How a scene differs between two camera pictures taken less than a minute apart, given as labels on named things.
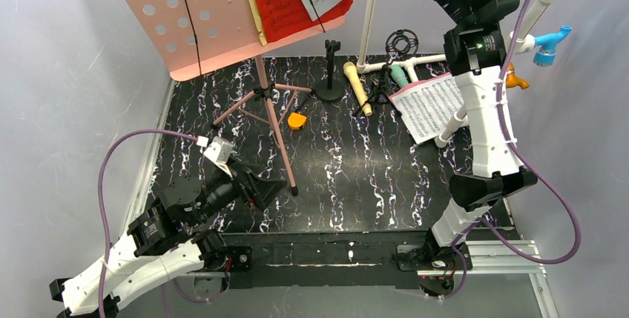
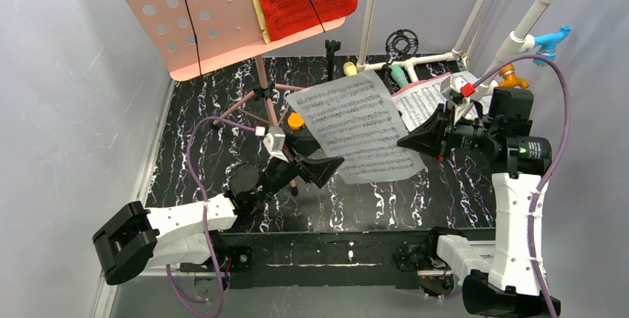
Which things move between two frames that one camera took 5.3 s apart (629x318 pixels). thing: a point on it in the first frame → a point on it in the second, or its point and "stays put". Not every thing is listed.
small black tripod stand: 400,43 stays put
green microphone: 398,75 stays put
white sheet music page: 427,111 stays put
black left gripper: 250,185 → 299,164
